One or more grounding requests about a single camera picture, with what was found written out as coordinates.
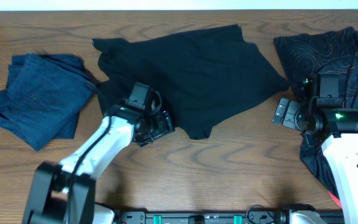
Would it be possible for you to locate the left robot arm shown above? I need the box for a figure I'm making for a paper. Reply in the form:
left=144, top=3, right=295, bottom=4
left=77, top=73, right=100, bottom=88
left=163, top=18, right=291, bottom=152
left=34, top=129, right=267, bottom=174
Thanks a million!
left=22, top=83, right=175, bottom=224

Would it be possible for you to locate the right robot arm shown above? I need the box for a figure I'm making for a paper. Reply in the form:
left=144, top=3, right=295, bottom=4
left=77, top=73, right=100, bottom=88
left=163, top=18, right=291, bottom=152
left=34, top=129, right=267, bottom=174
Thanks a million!
left=272, top=73, right=358, bottom=223

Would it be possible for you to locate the plain black t-shirt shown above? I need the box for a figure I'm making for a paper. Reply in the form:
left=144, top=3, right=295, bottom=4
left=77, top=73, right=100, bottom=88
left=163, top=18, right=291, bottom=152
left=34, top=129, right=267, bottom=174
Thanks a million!
left=93, top=24, right=289, bottom=140

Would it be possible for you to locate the folded blue garment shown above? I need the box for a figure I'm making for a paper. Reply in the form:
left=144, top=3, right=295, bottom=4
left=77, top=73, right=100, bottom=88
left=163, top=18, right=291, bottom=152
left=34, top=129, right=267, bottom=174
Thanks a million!
left=0, top=54, right=93, bottom=151

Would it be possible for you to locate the red garment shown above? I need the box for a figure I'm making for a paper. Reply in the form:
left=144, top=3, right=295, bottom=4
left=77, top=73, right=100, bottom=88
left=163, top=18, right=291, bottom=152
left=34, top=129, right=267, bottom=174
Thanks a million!
left=328, top=191, right=342, bottom=208

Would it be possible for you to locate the black patterned shirt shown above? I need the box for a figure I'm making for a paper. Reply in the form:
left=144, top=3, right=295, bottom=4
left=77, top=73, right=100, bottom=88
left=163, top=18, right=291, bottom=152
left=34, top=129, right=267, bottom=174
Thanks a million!
left=273, top=27, right=358, bottom=197

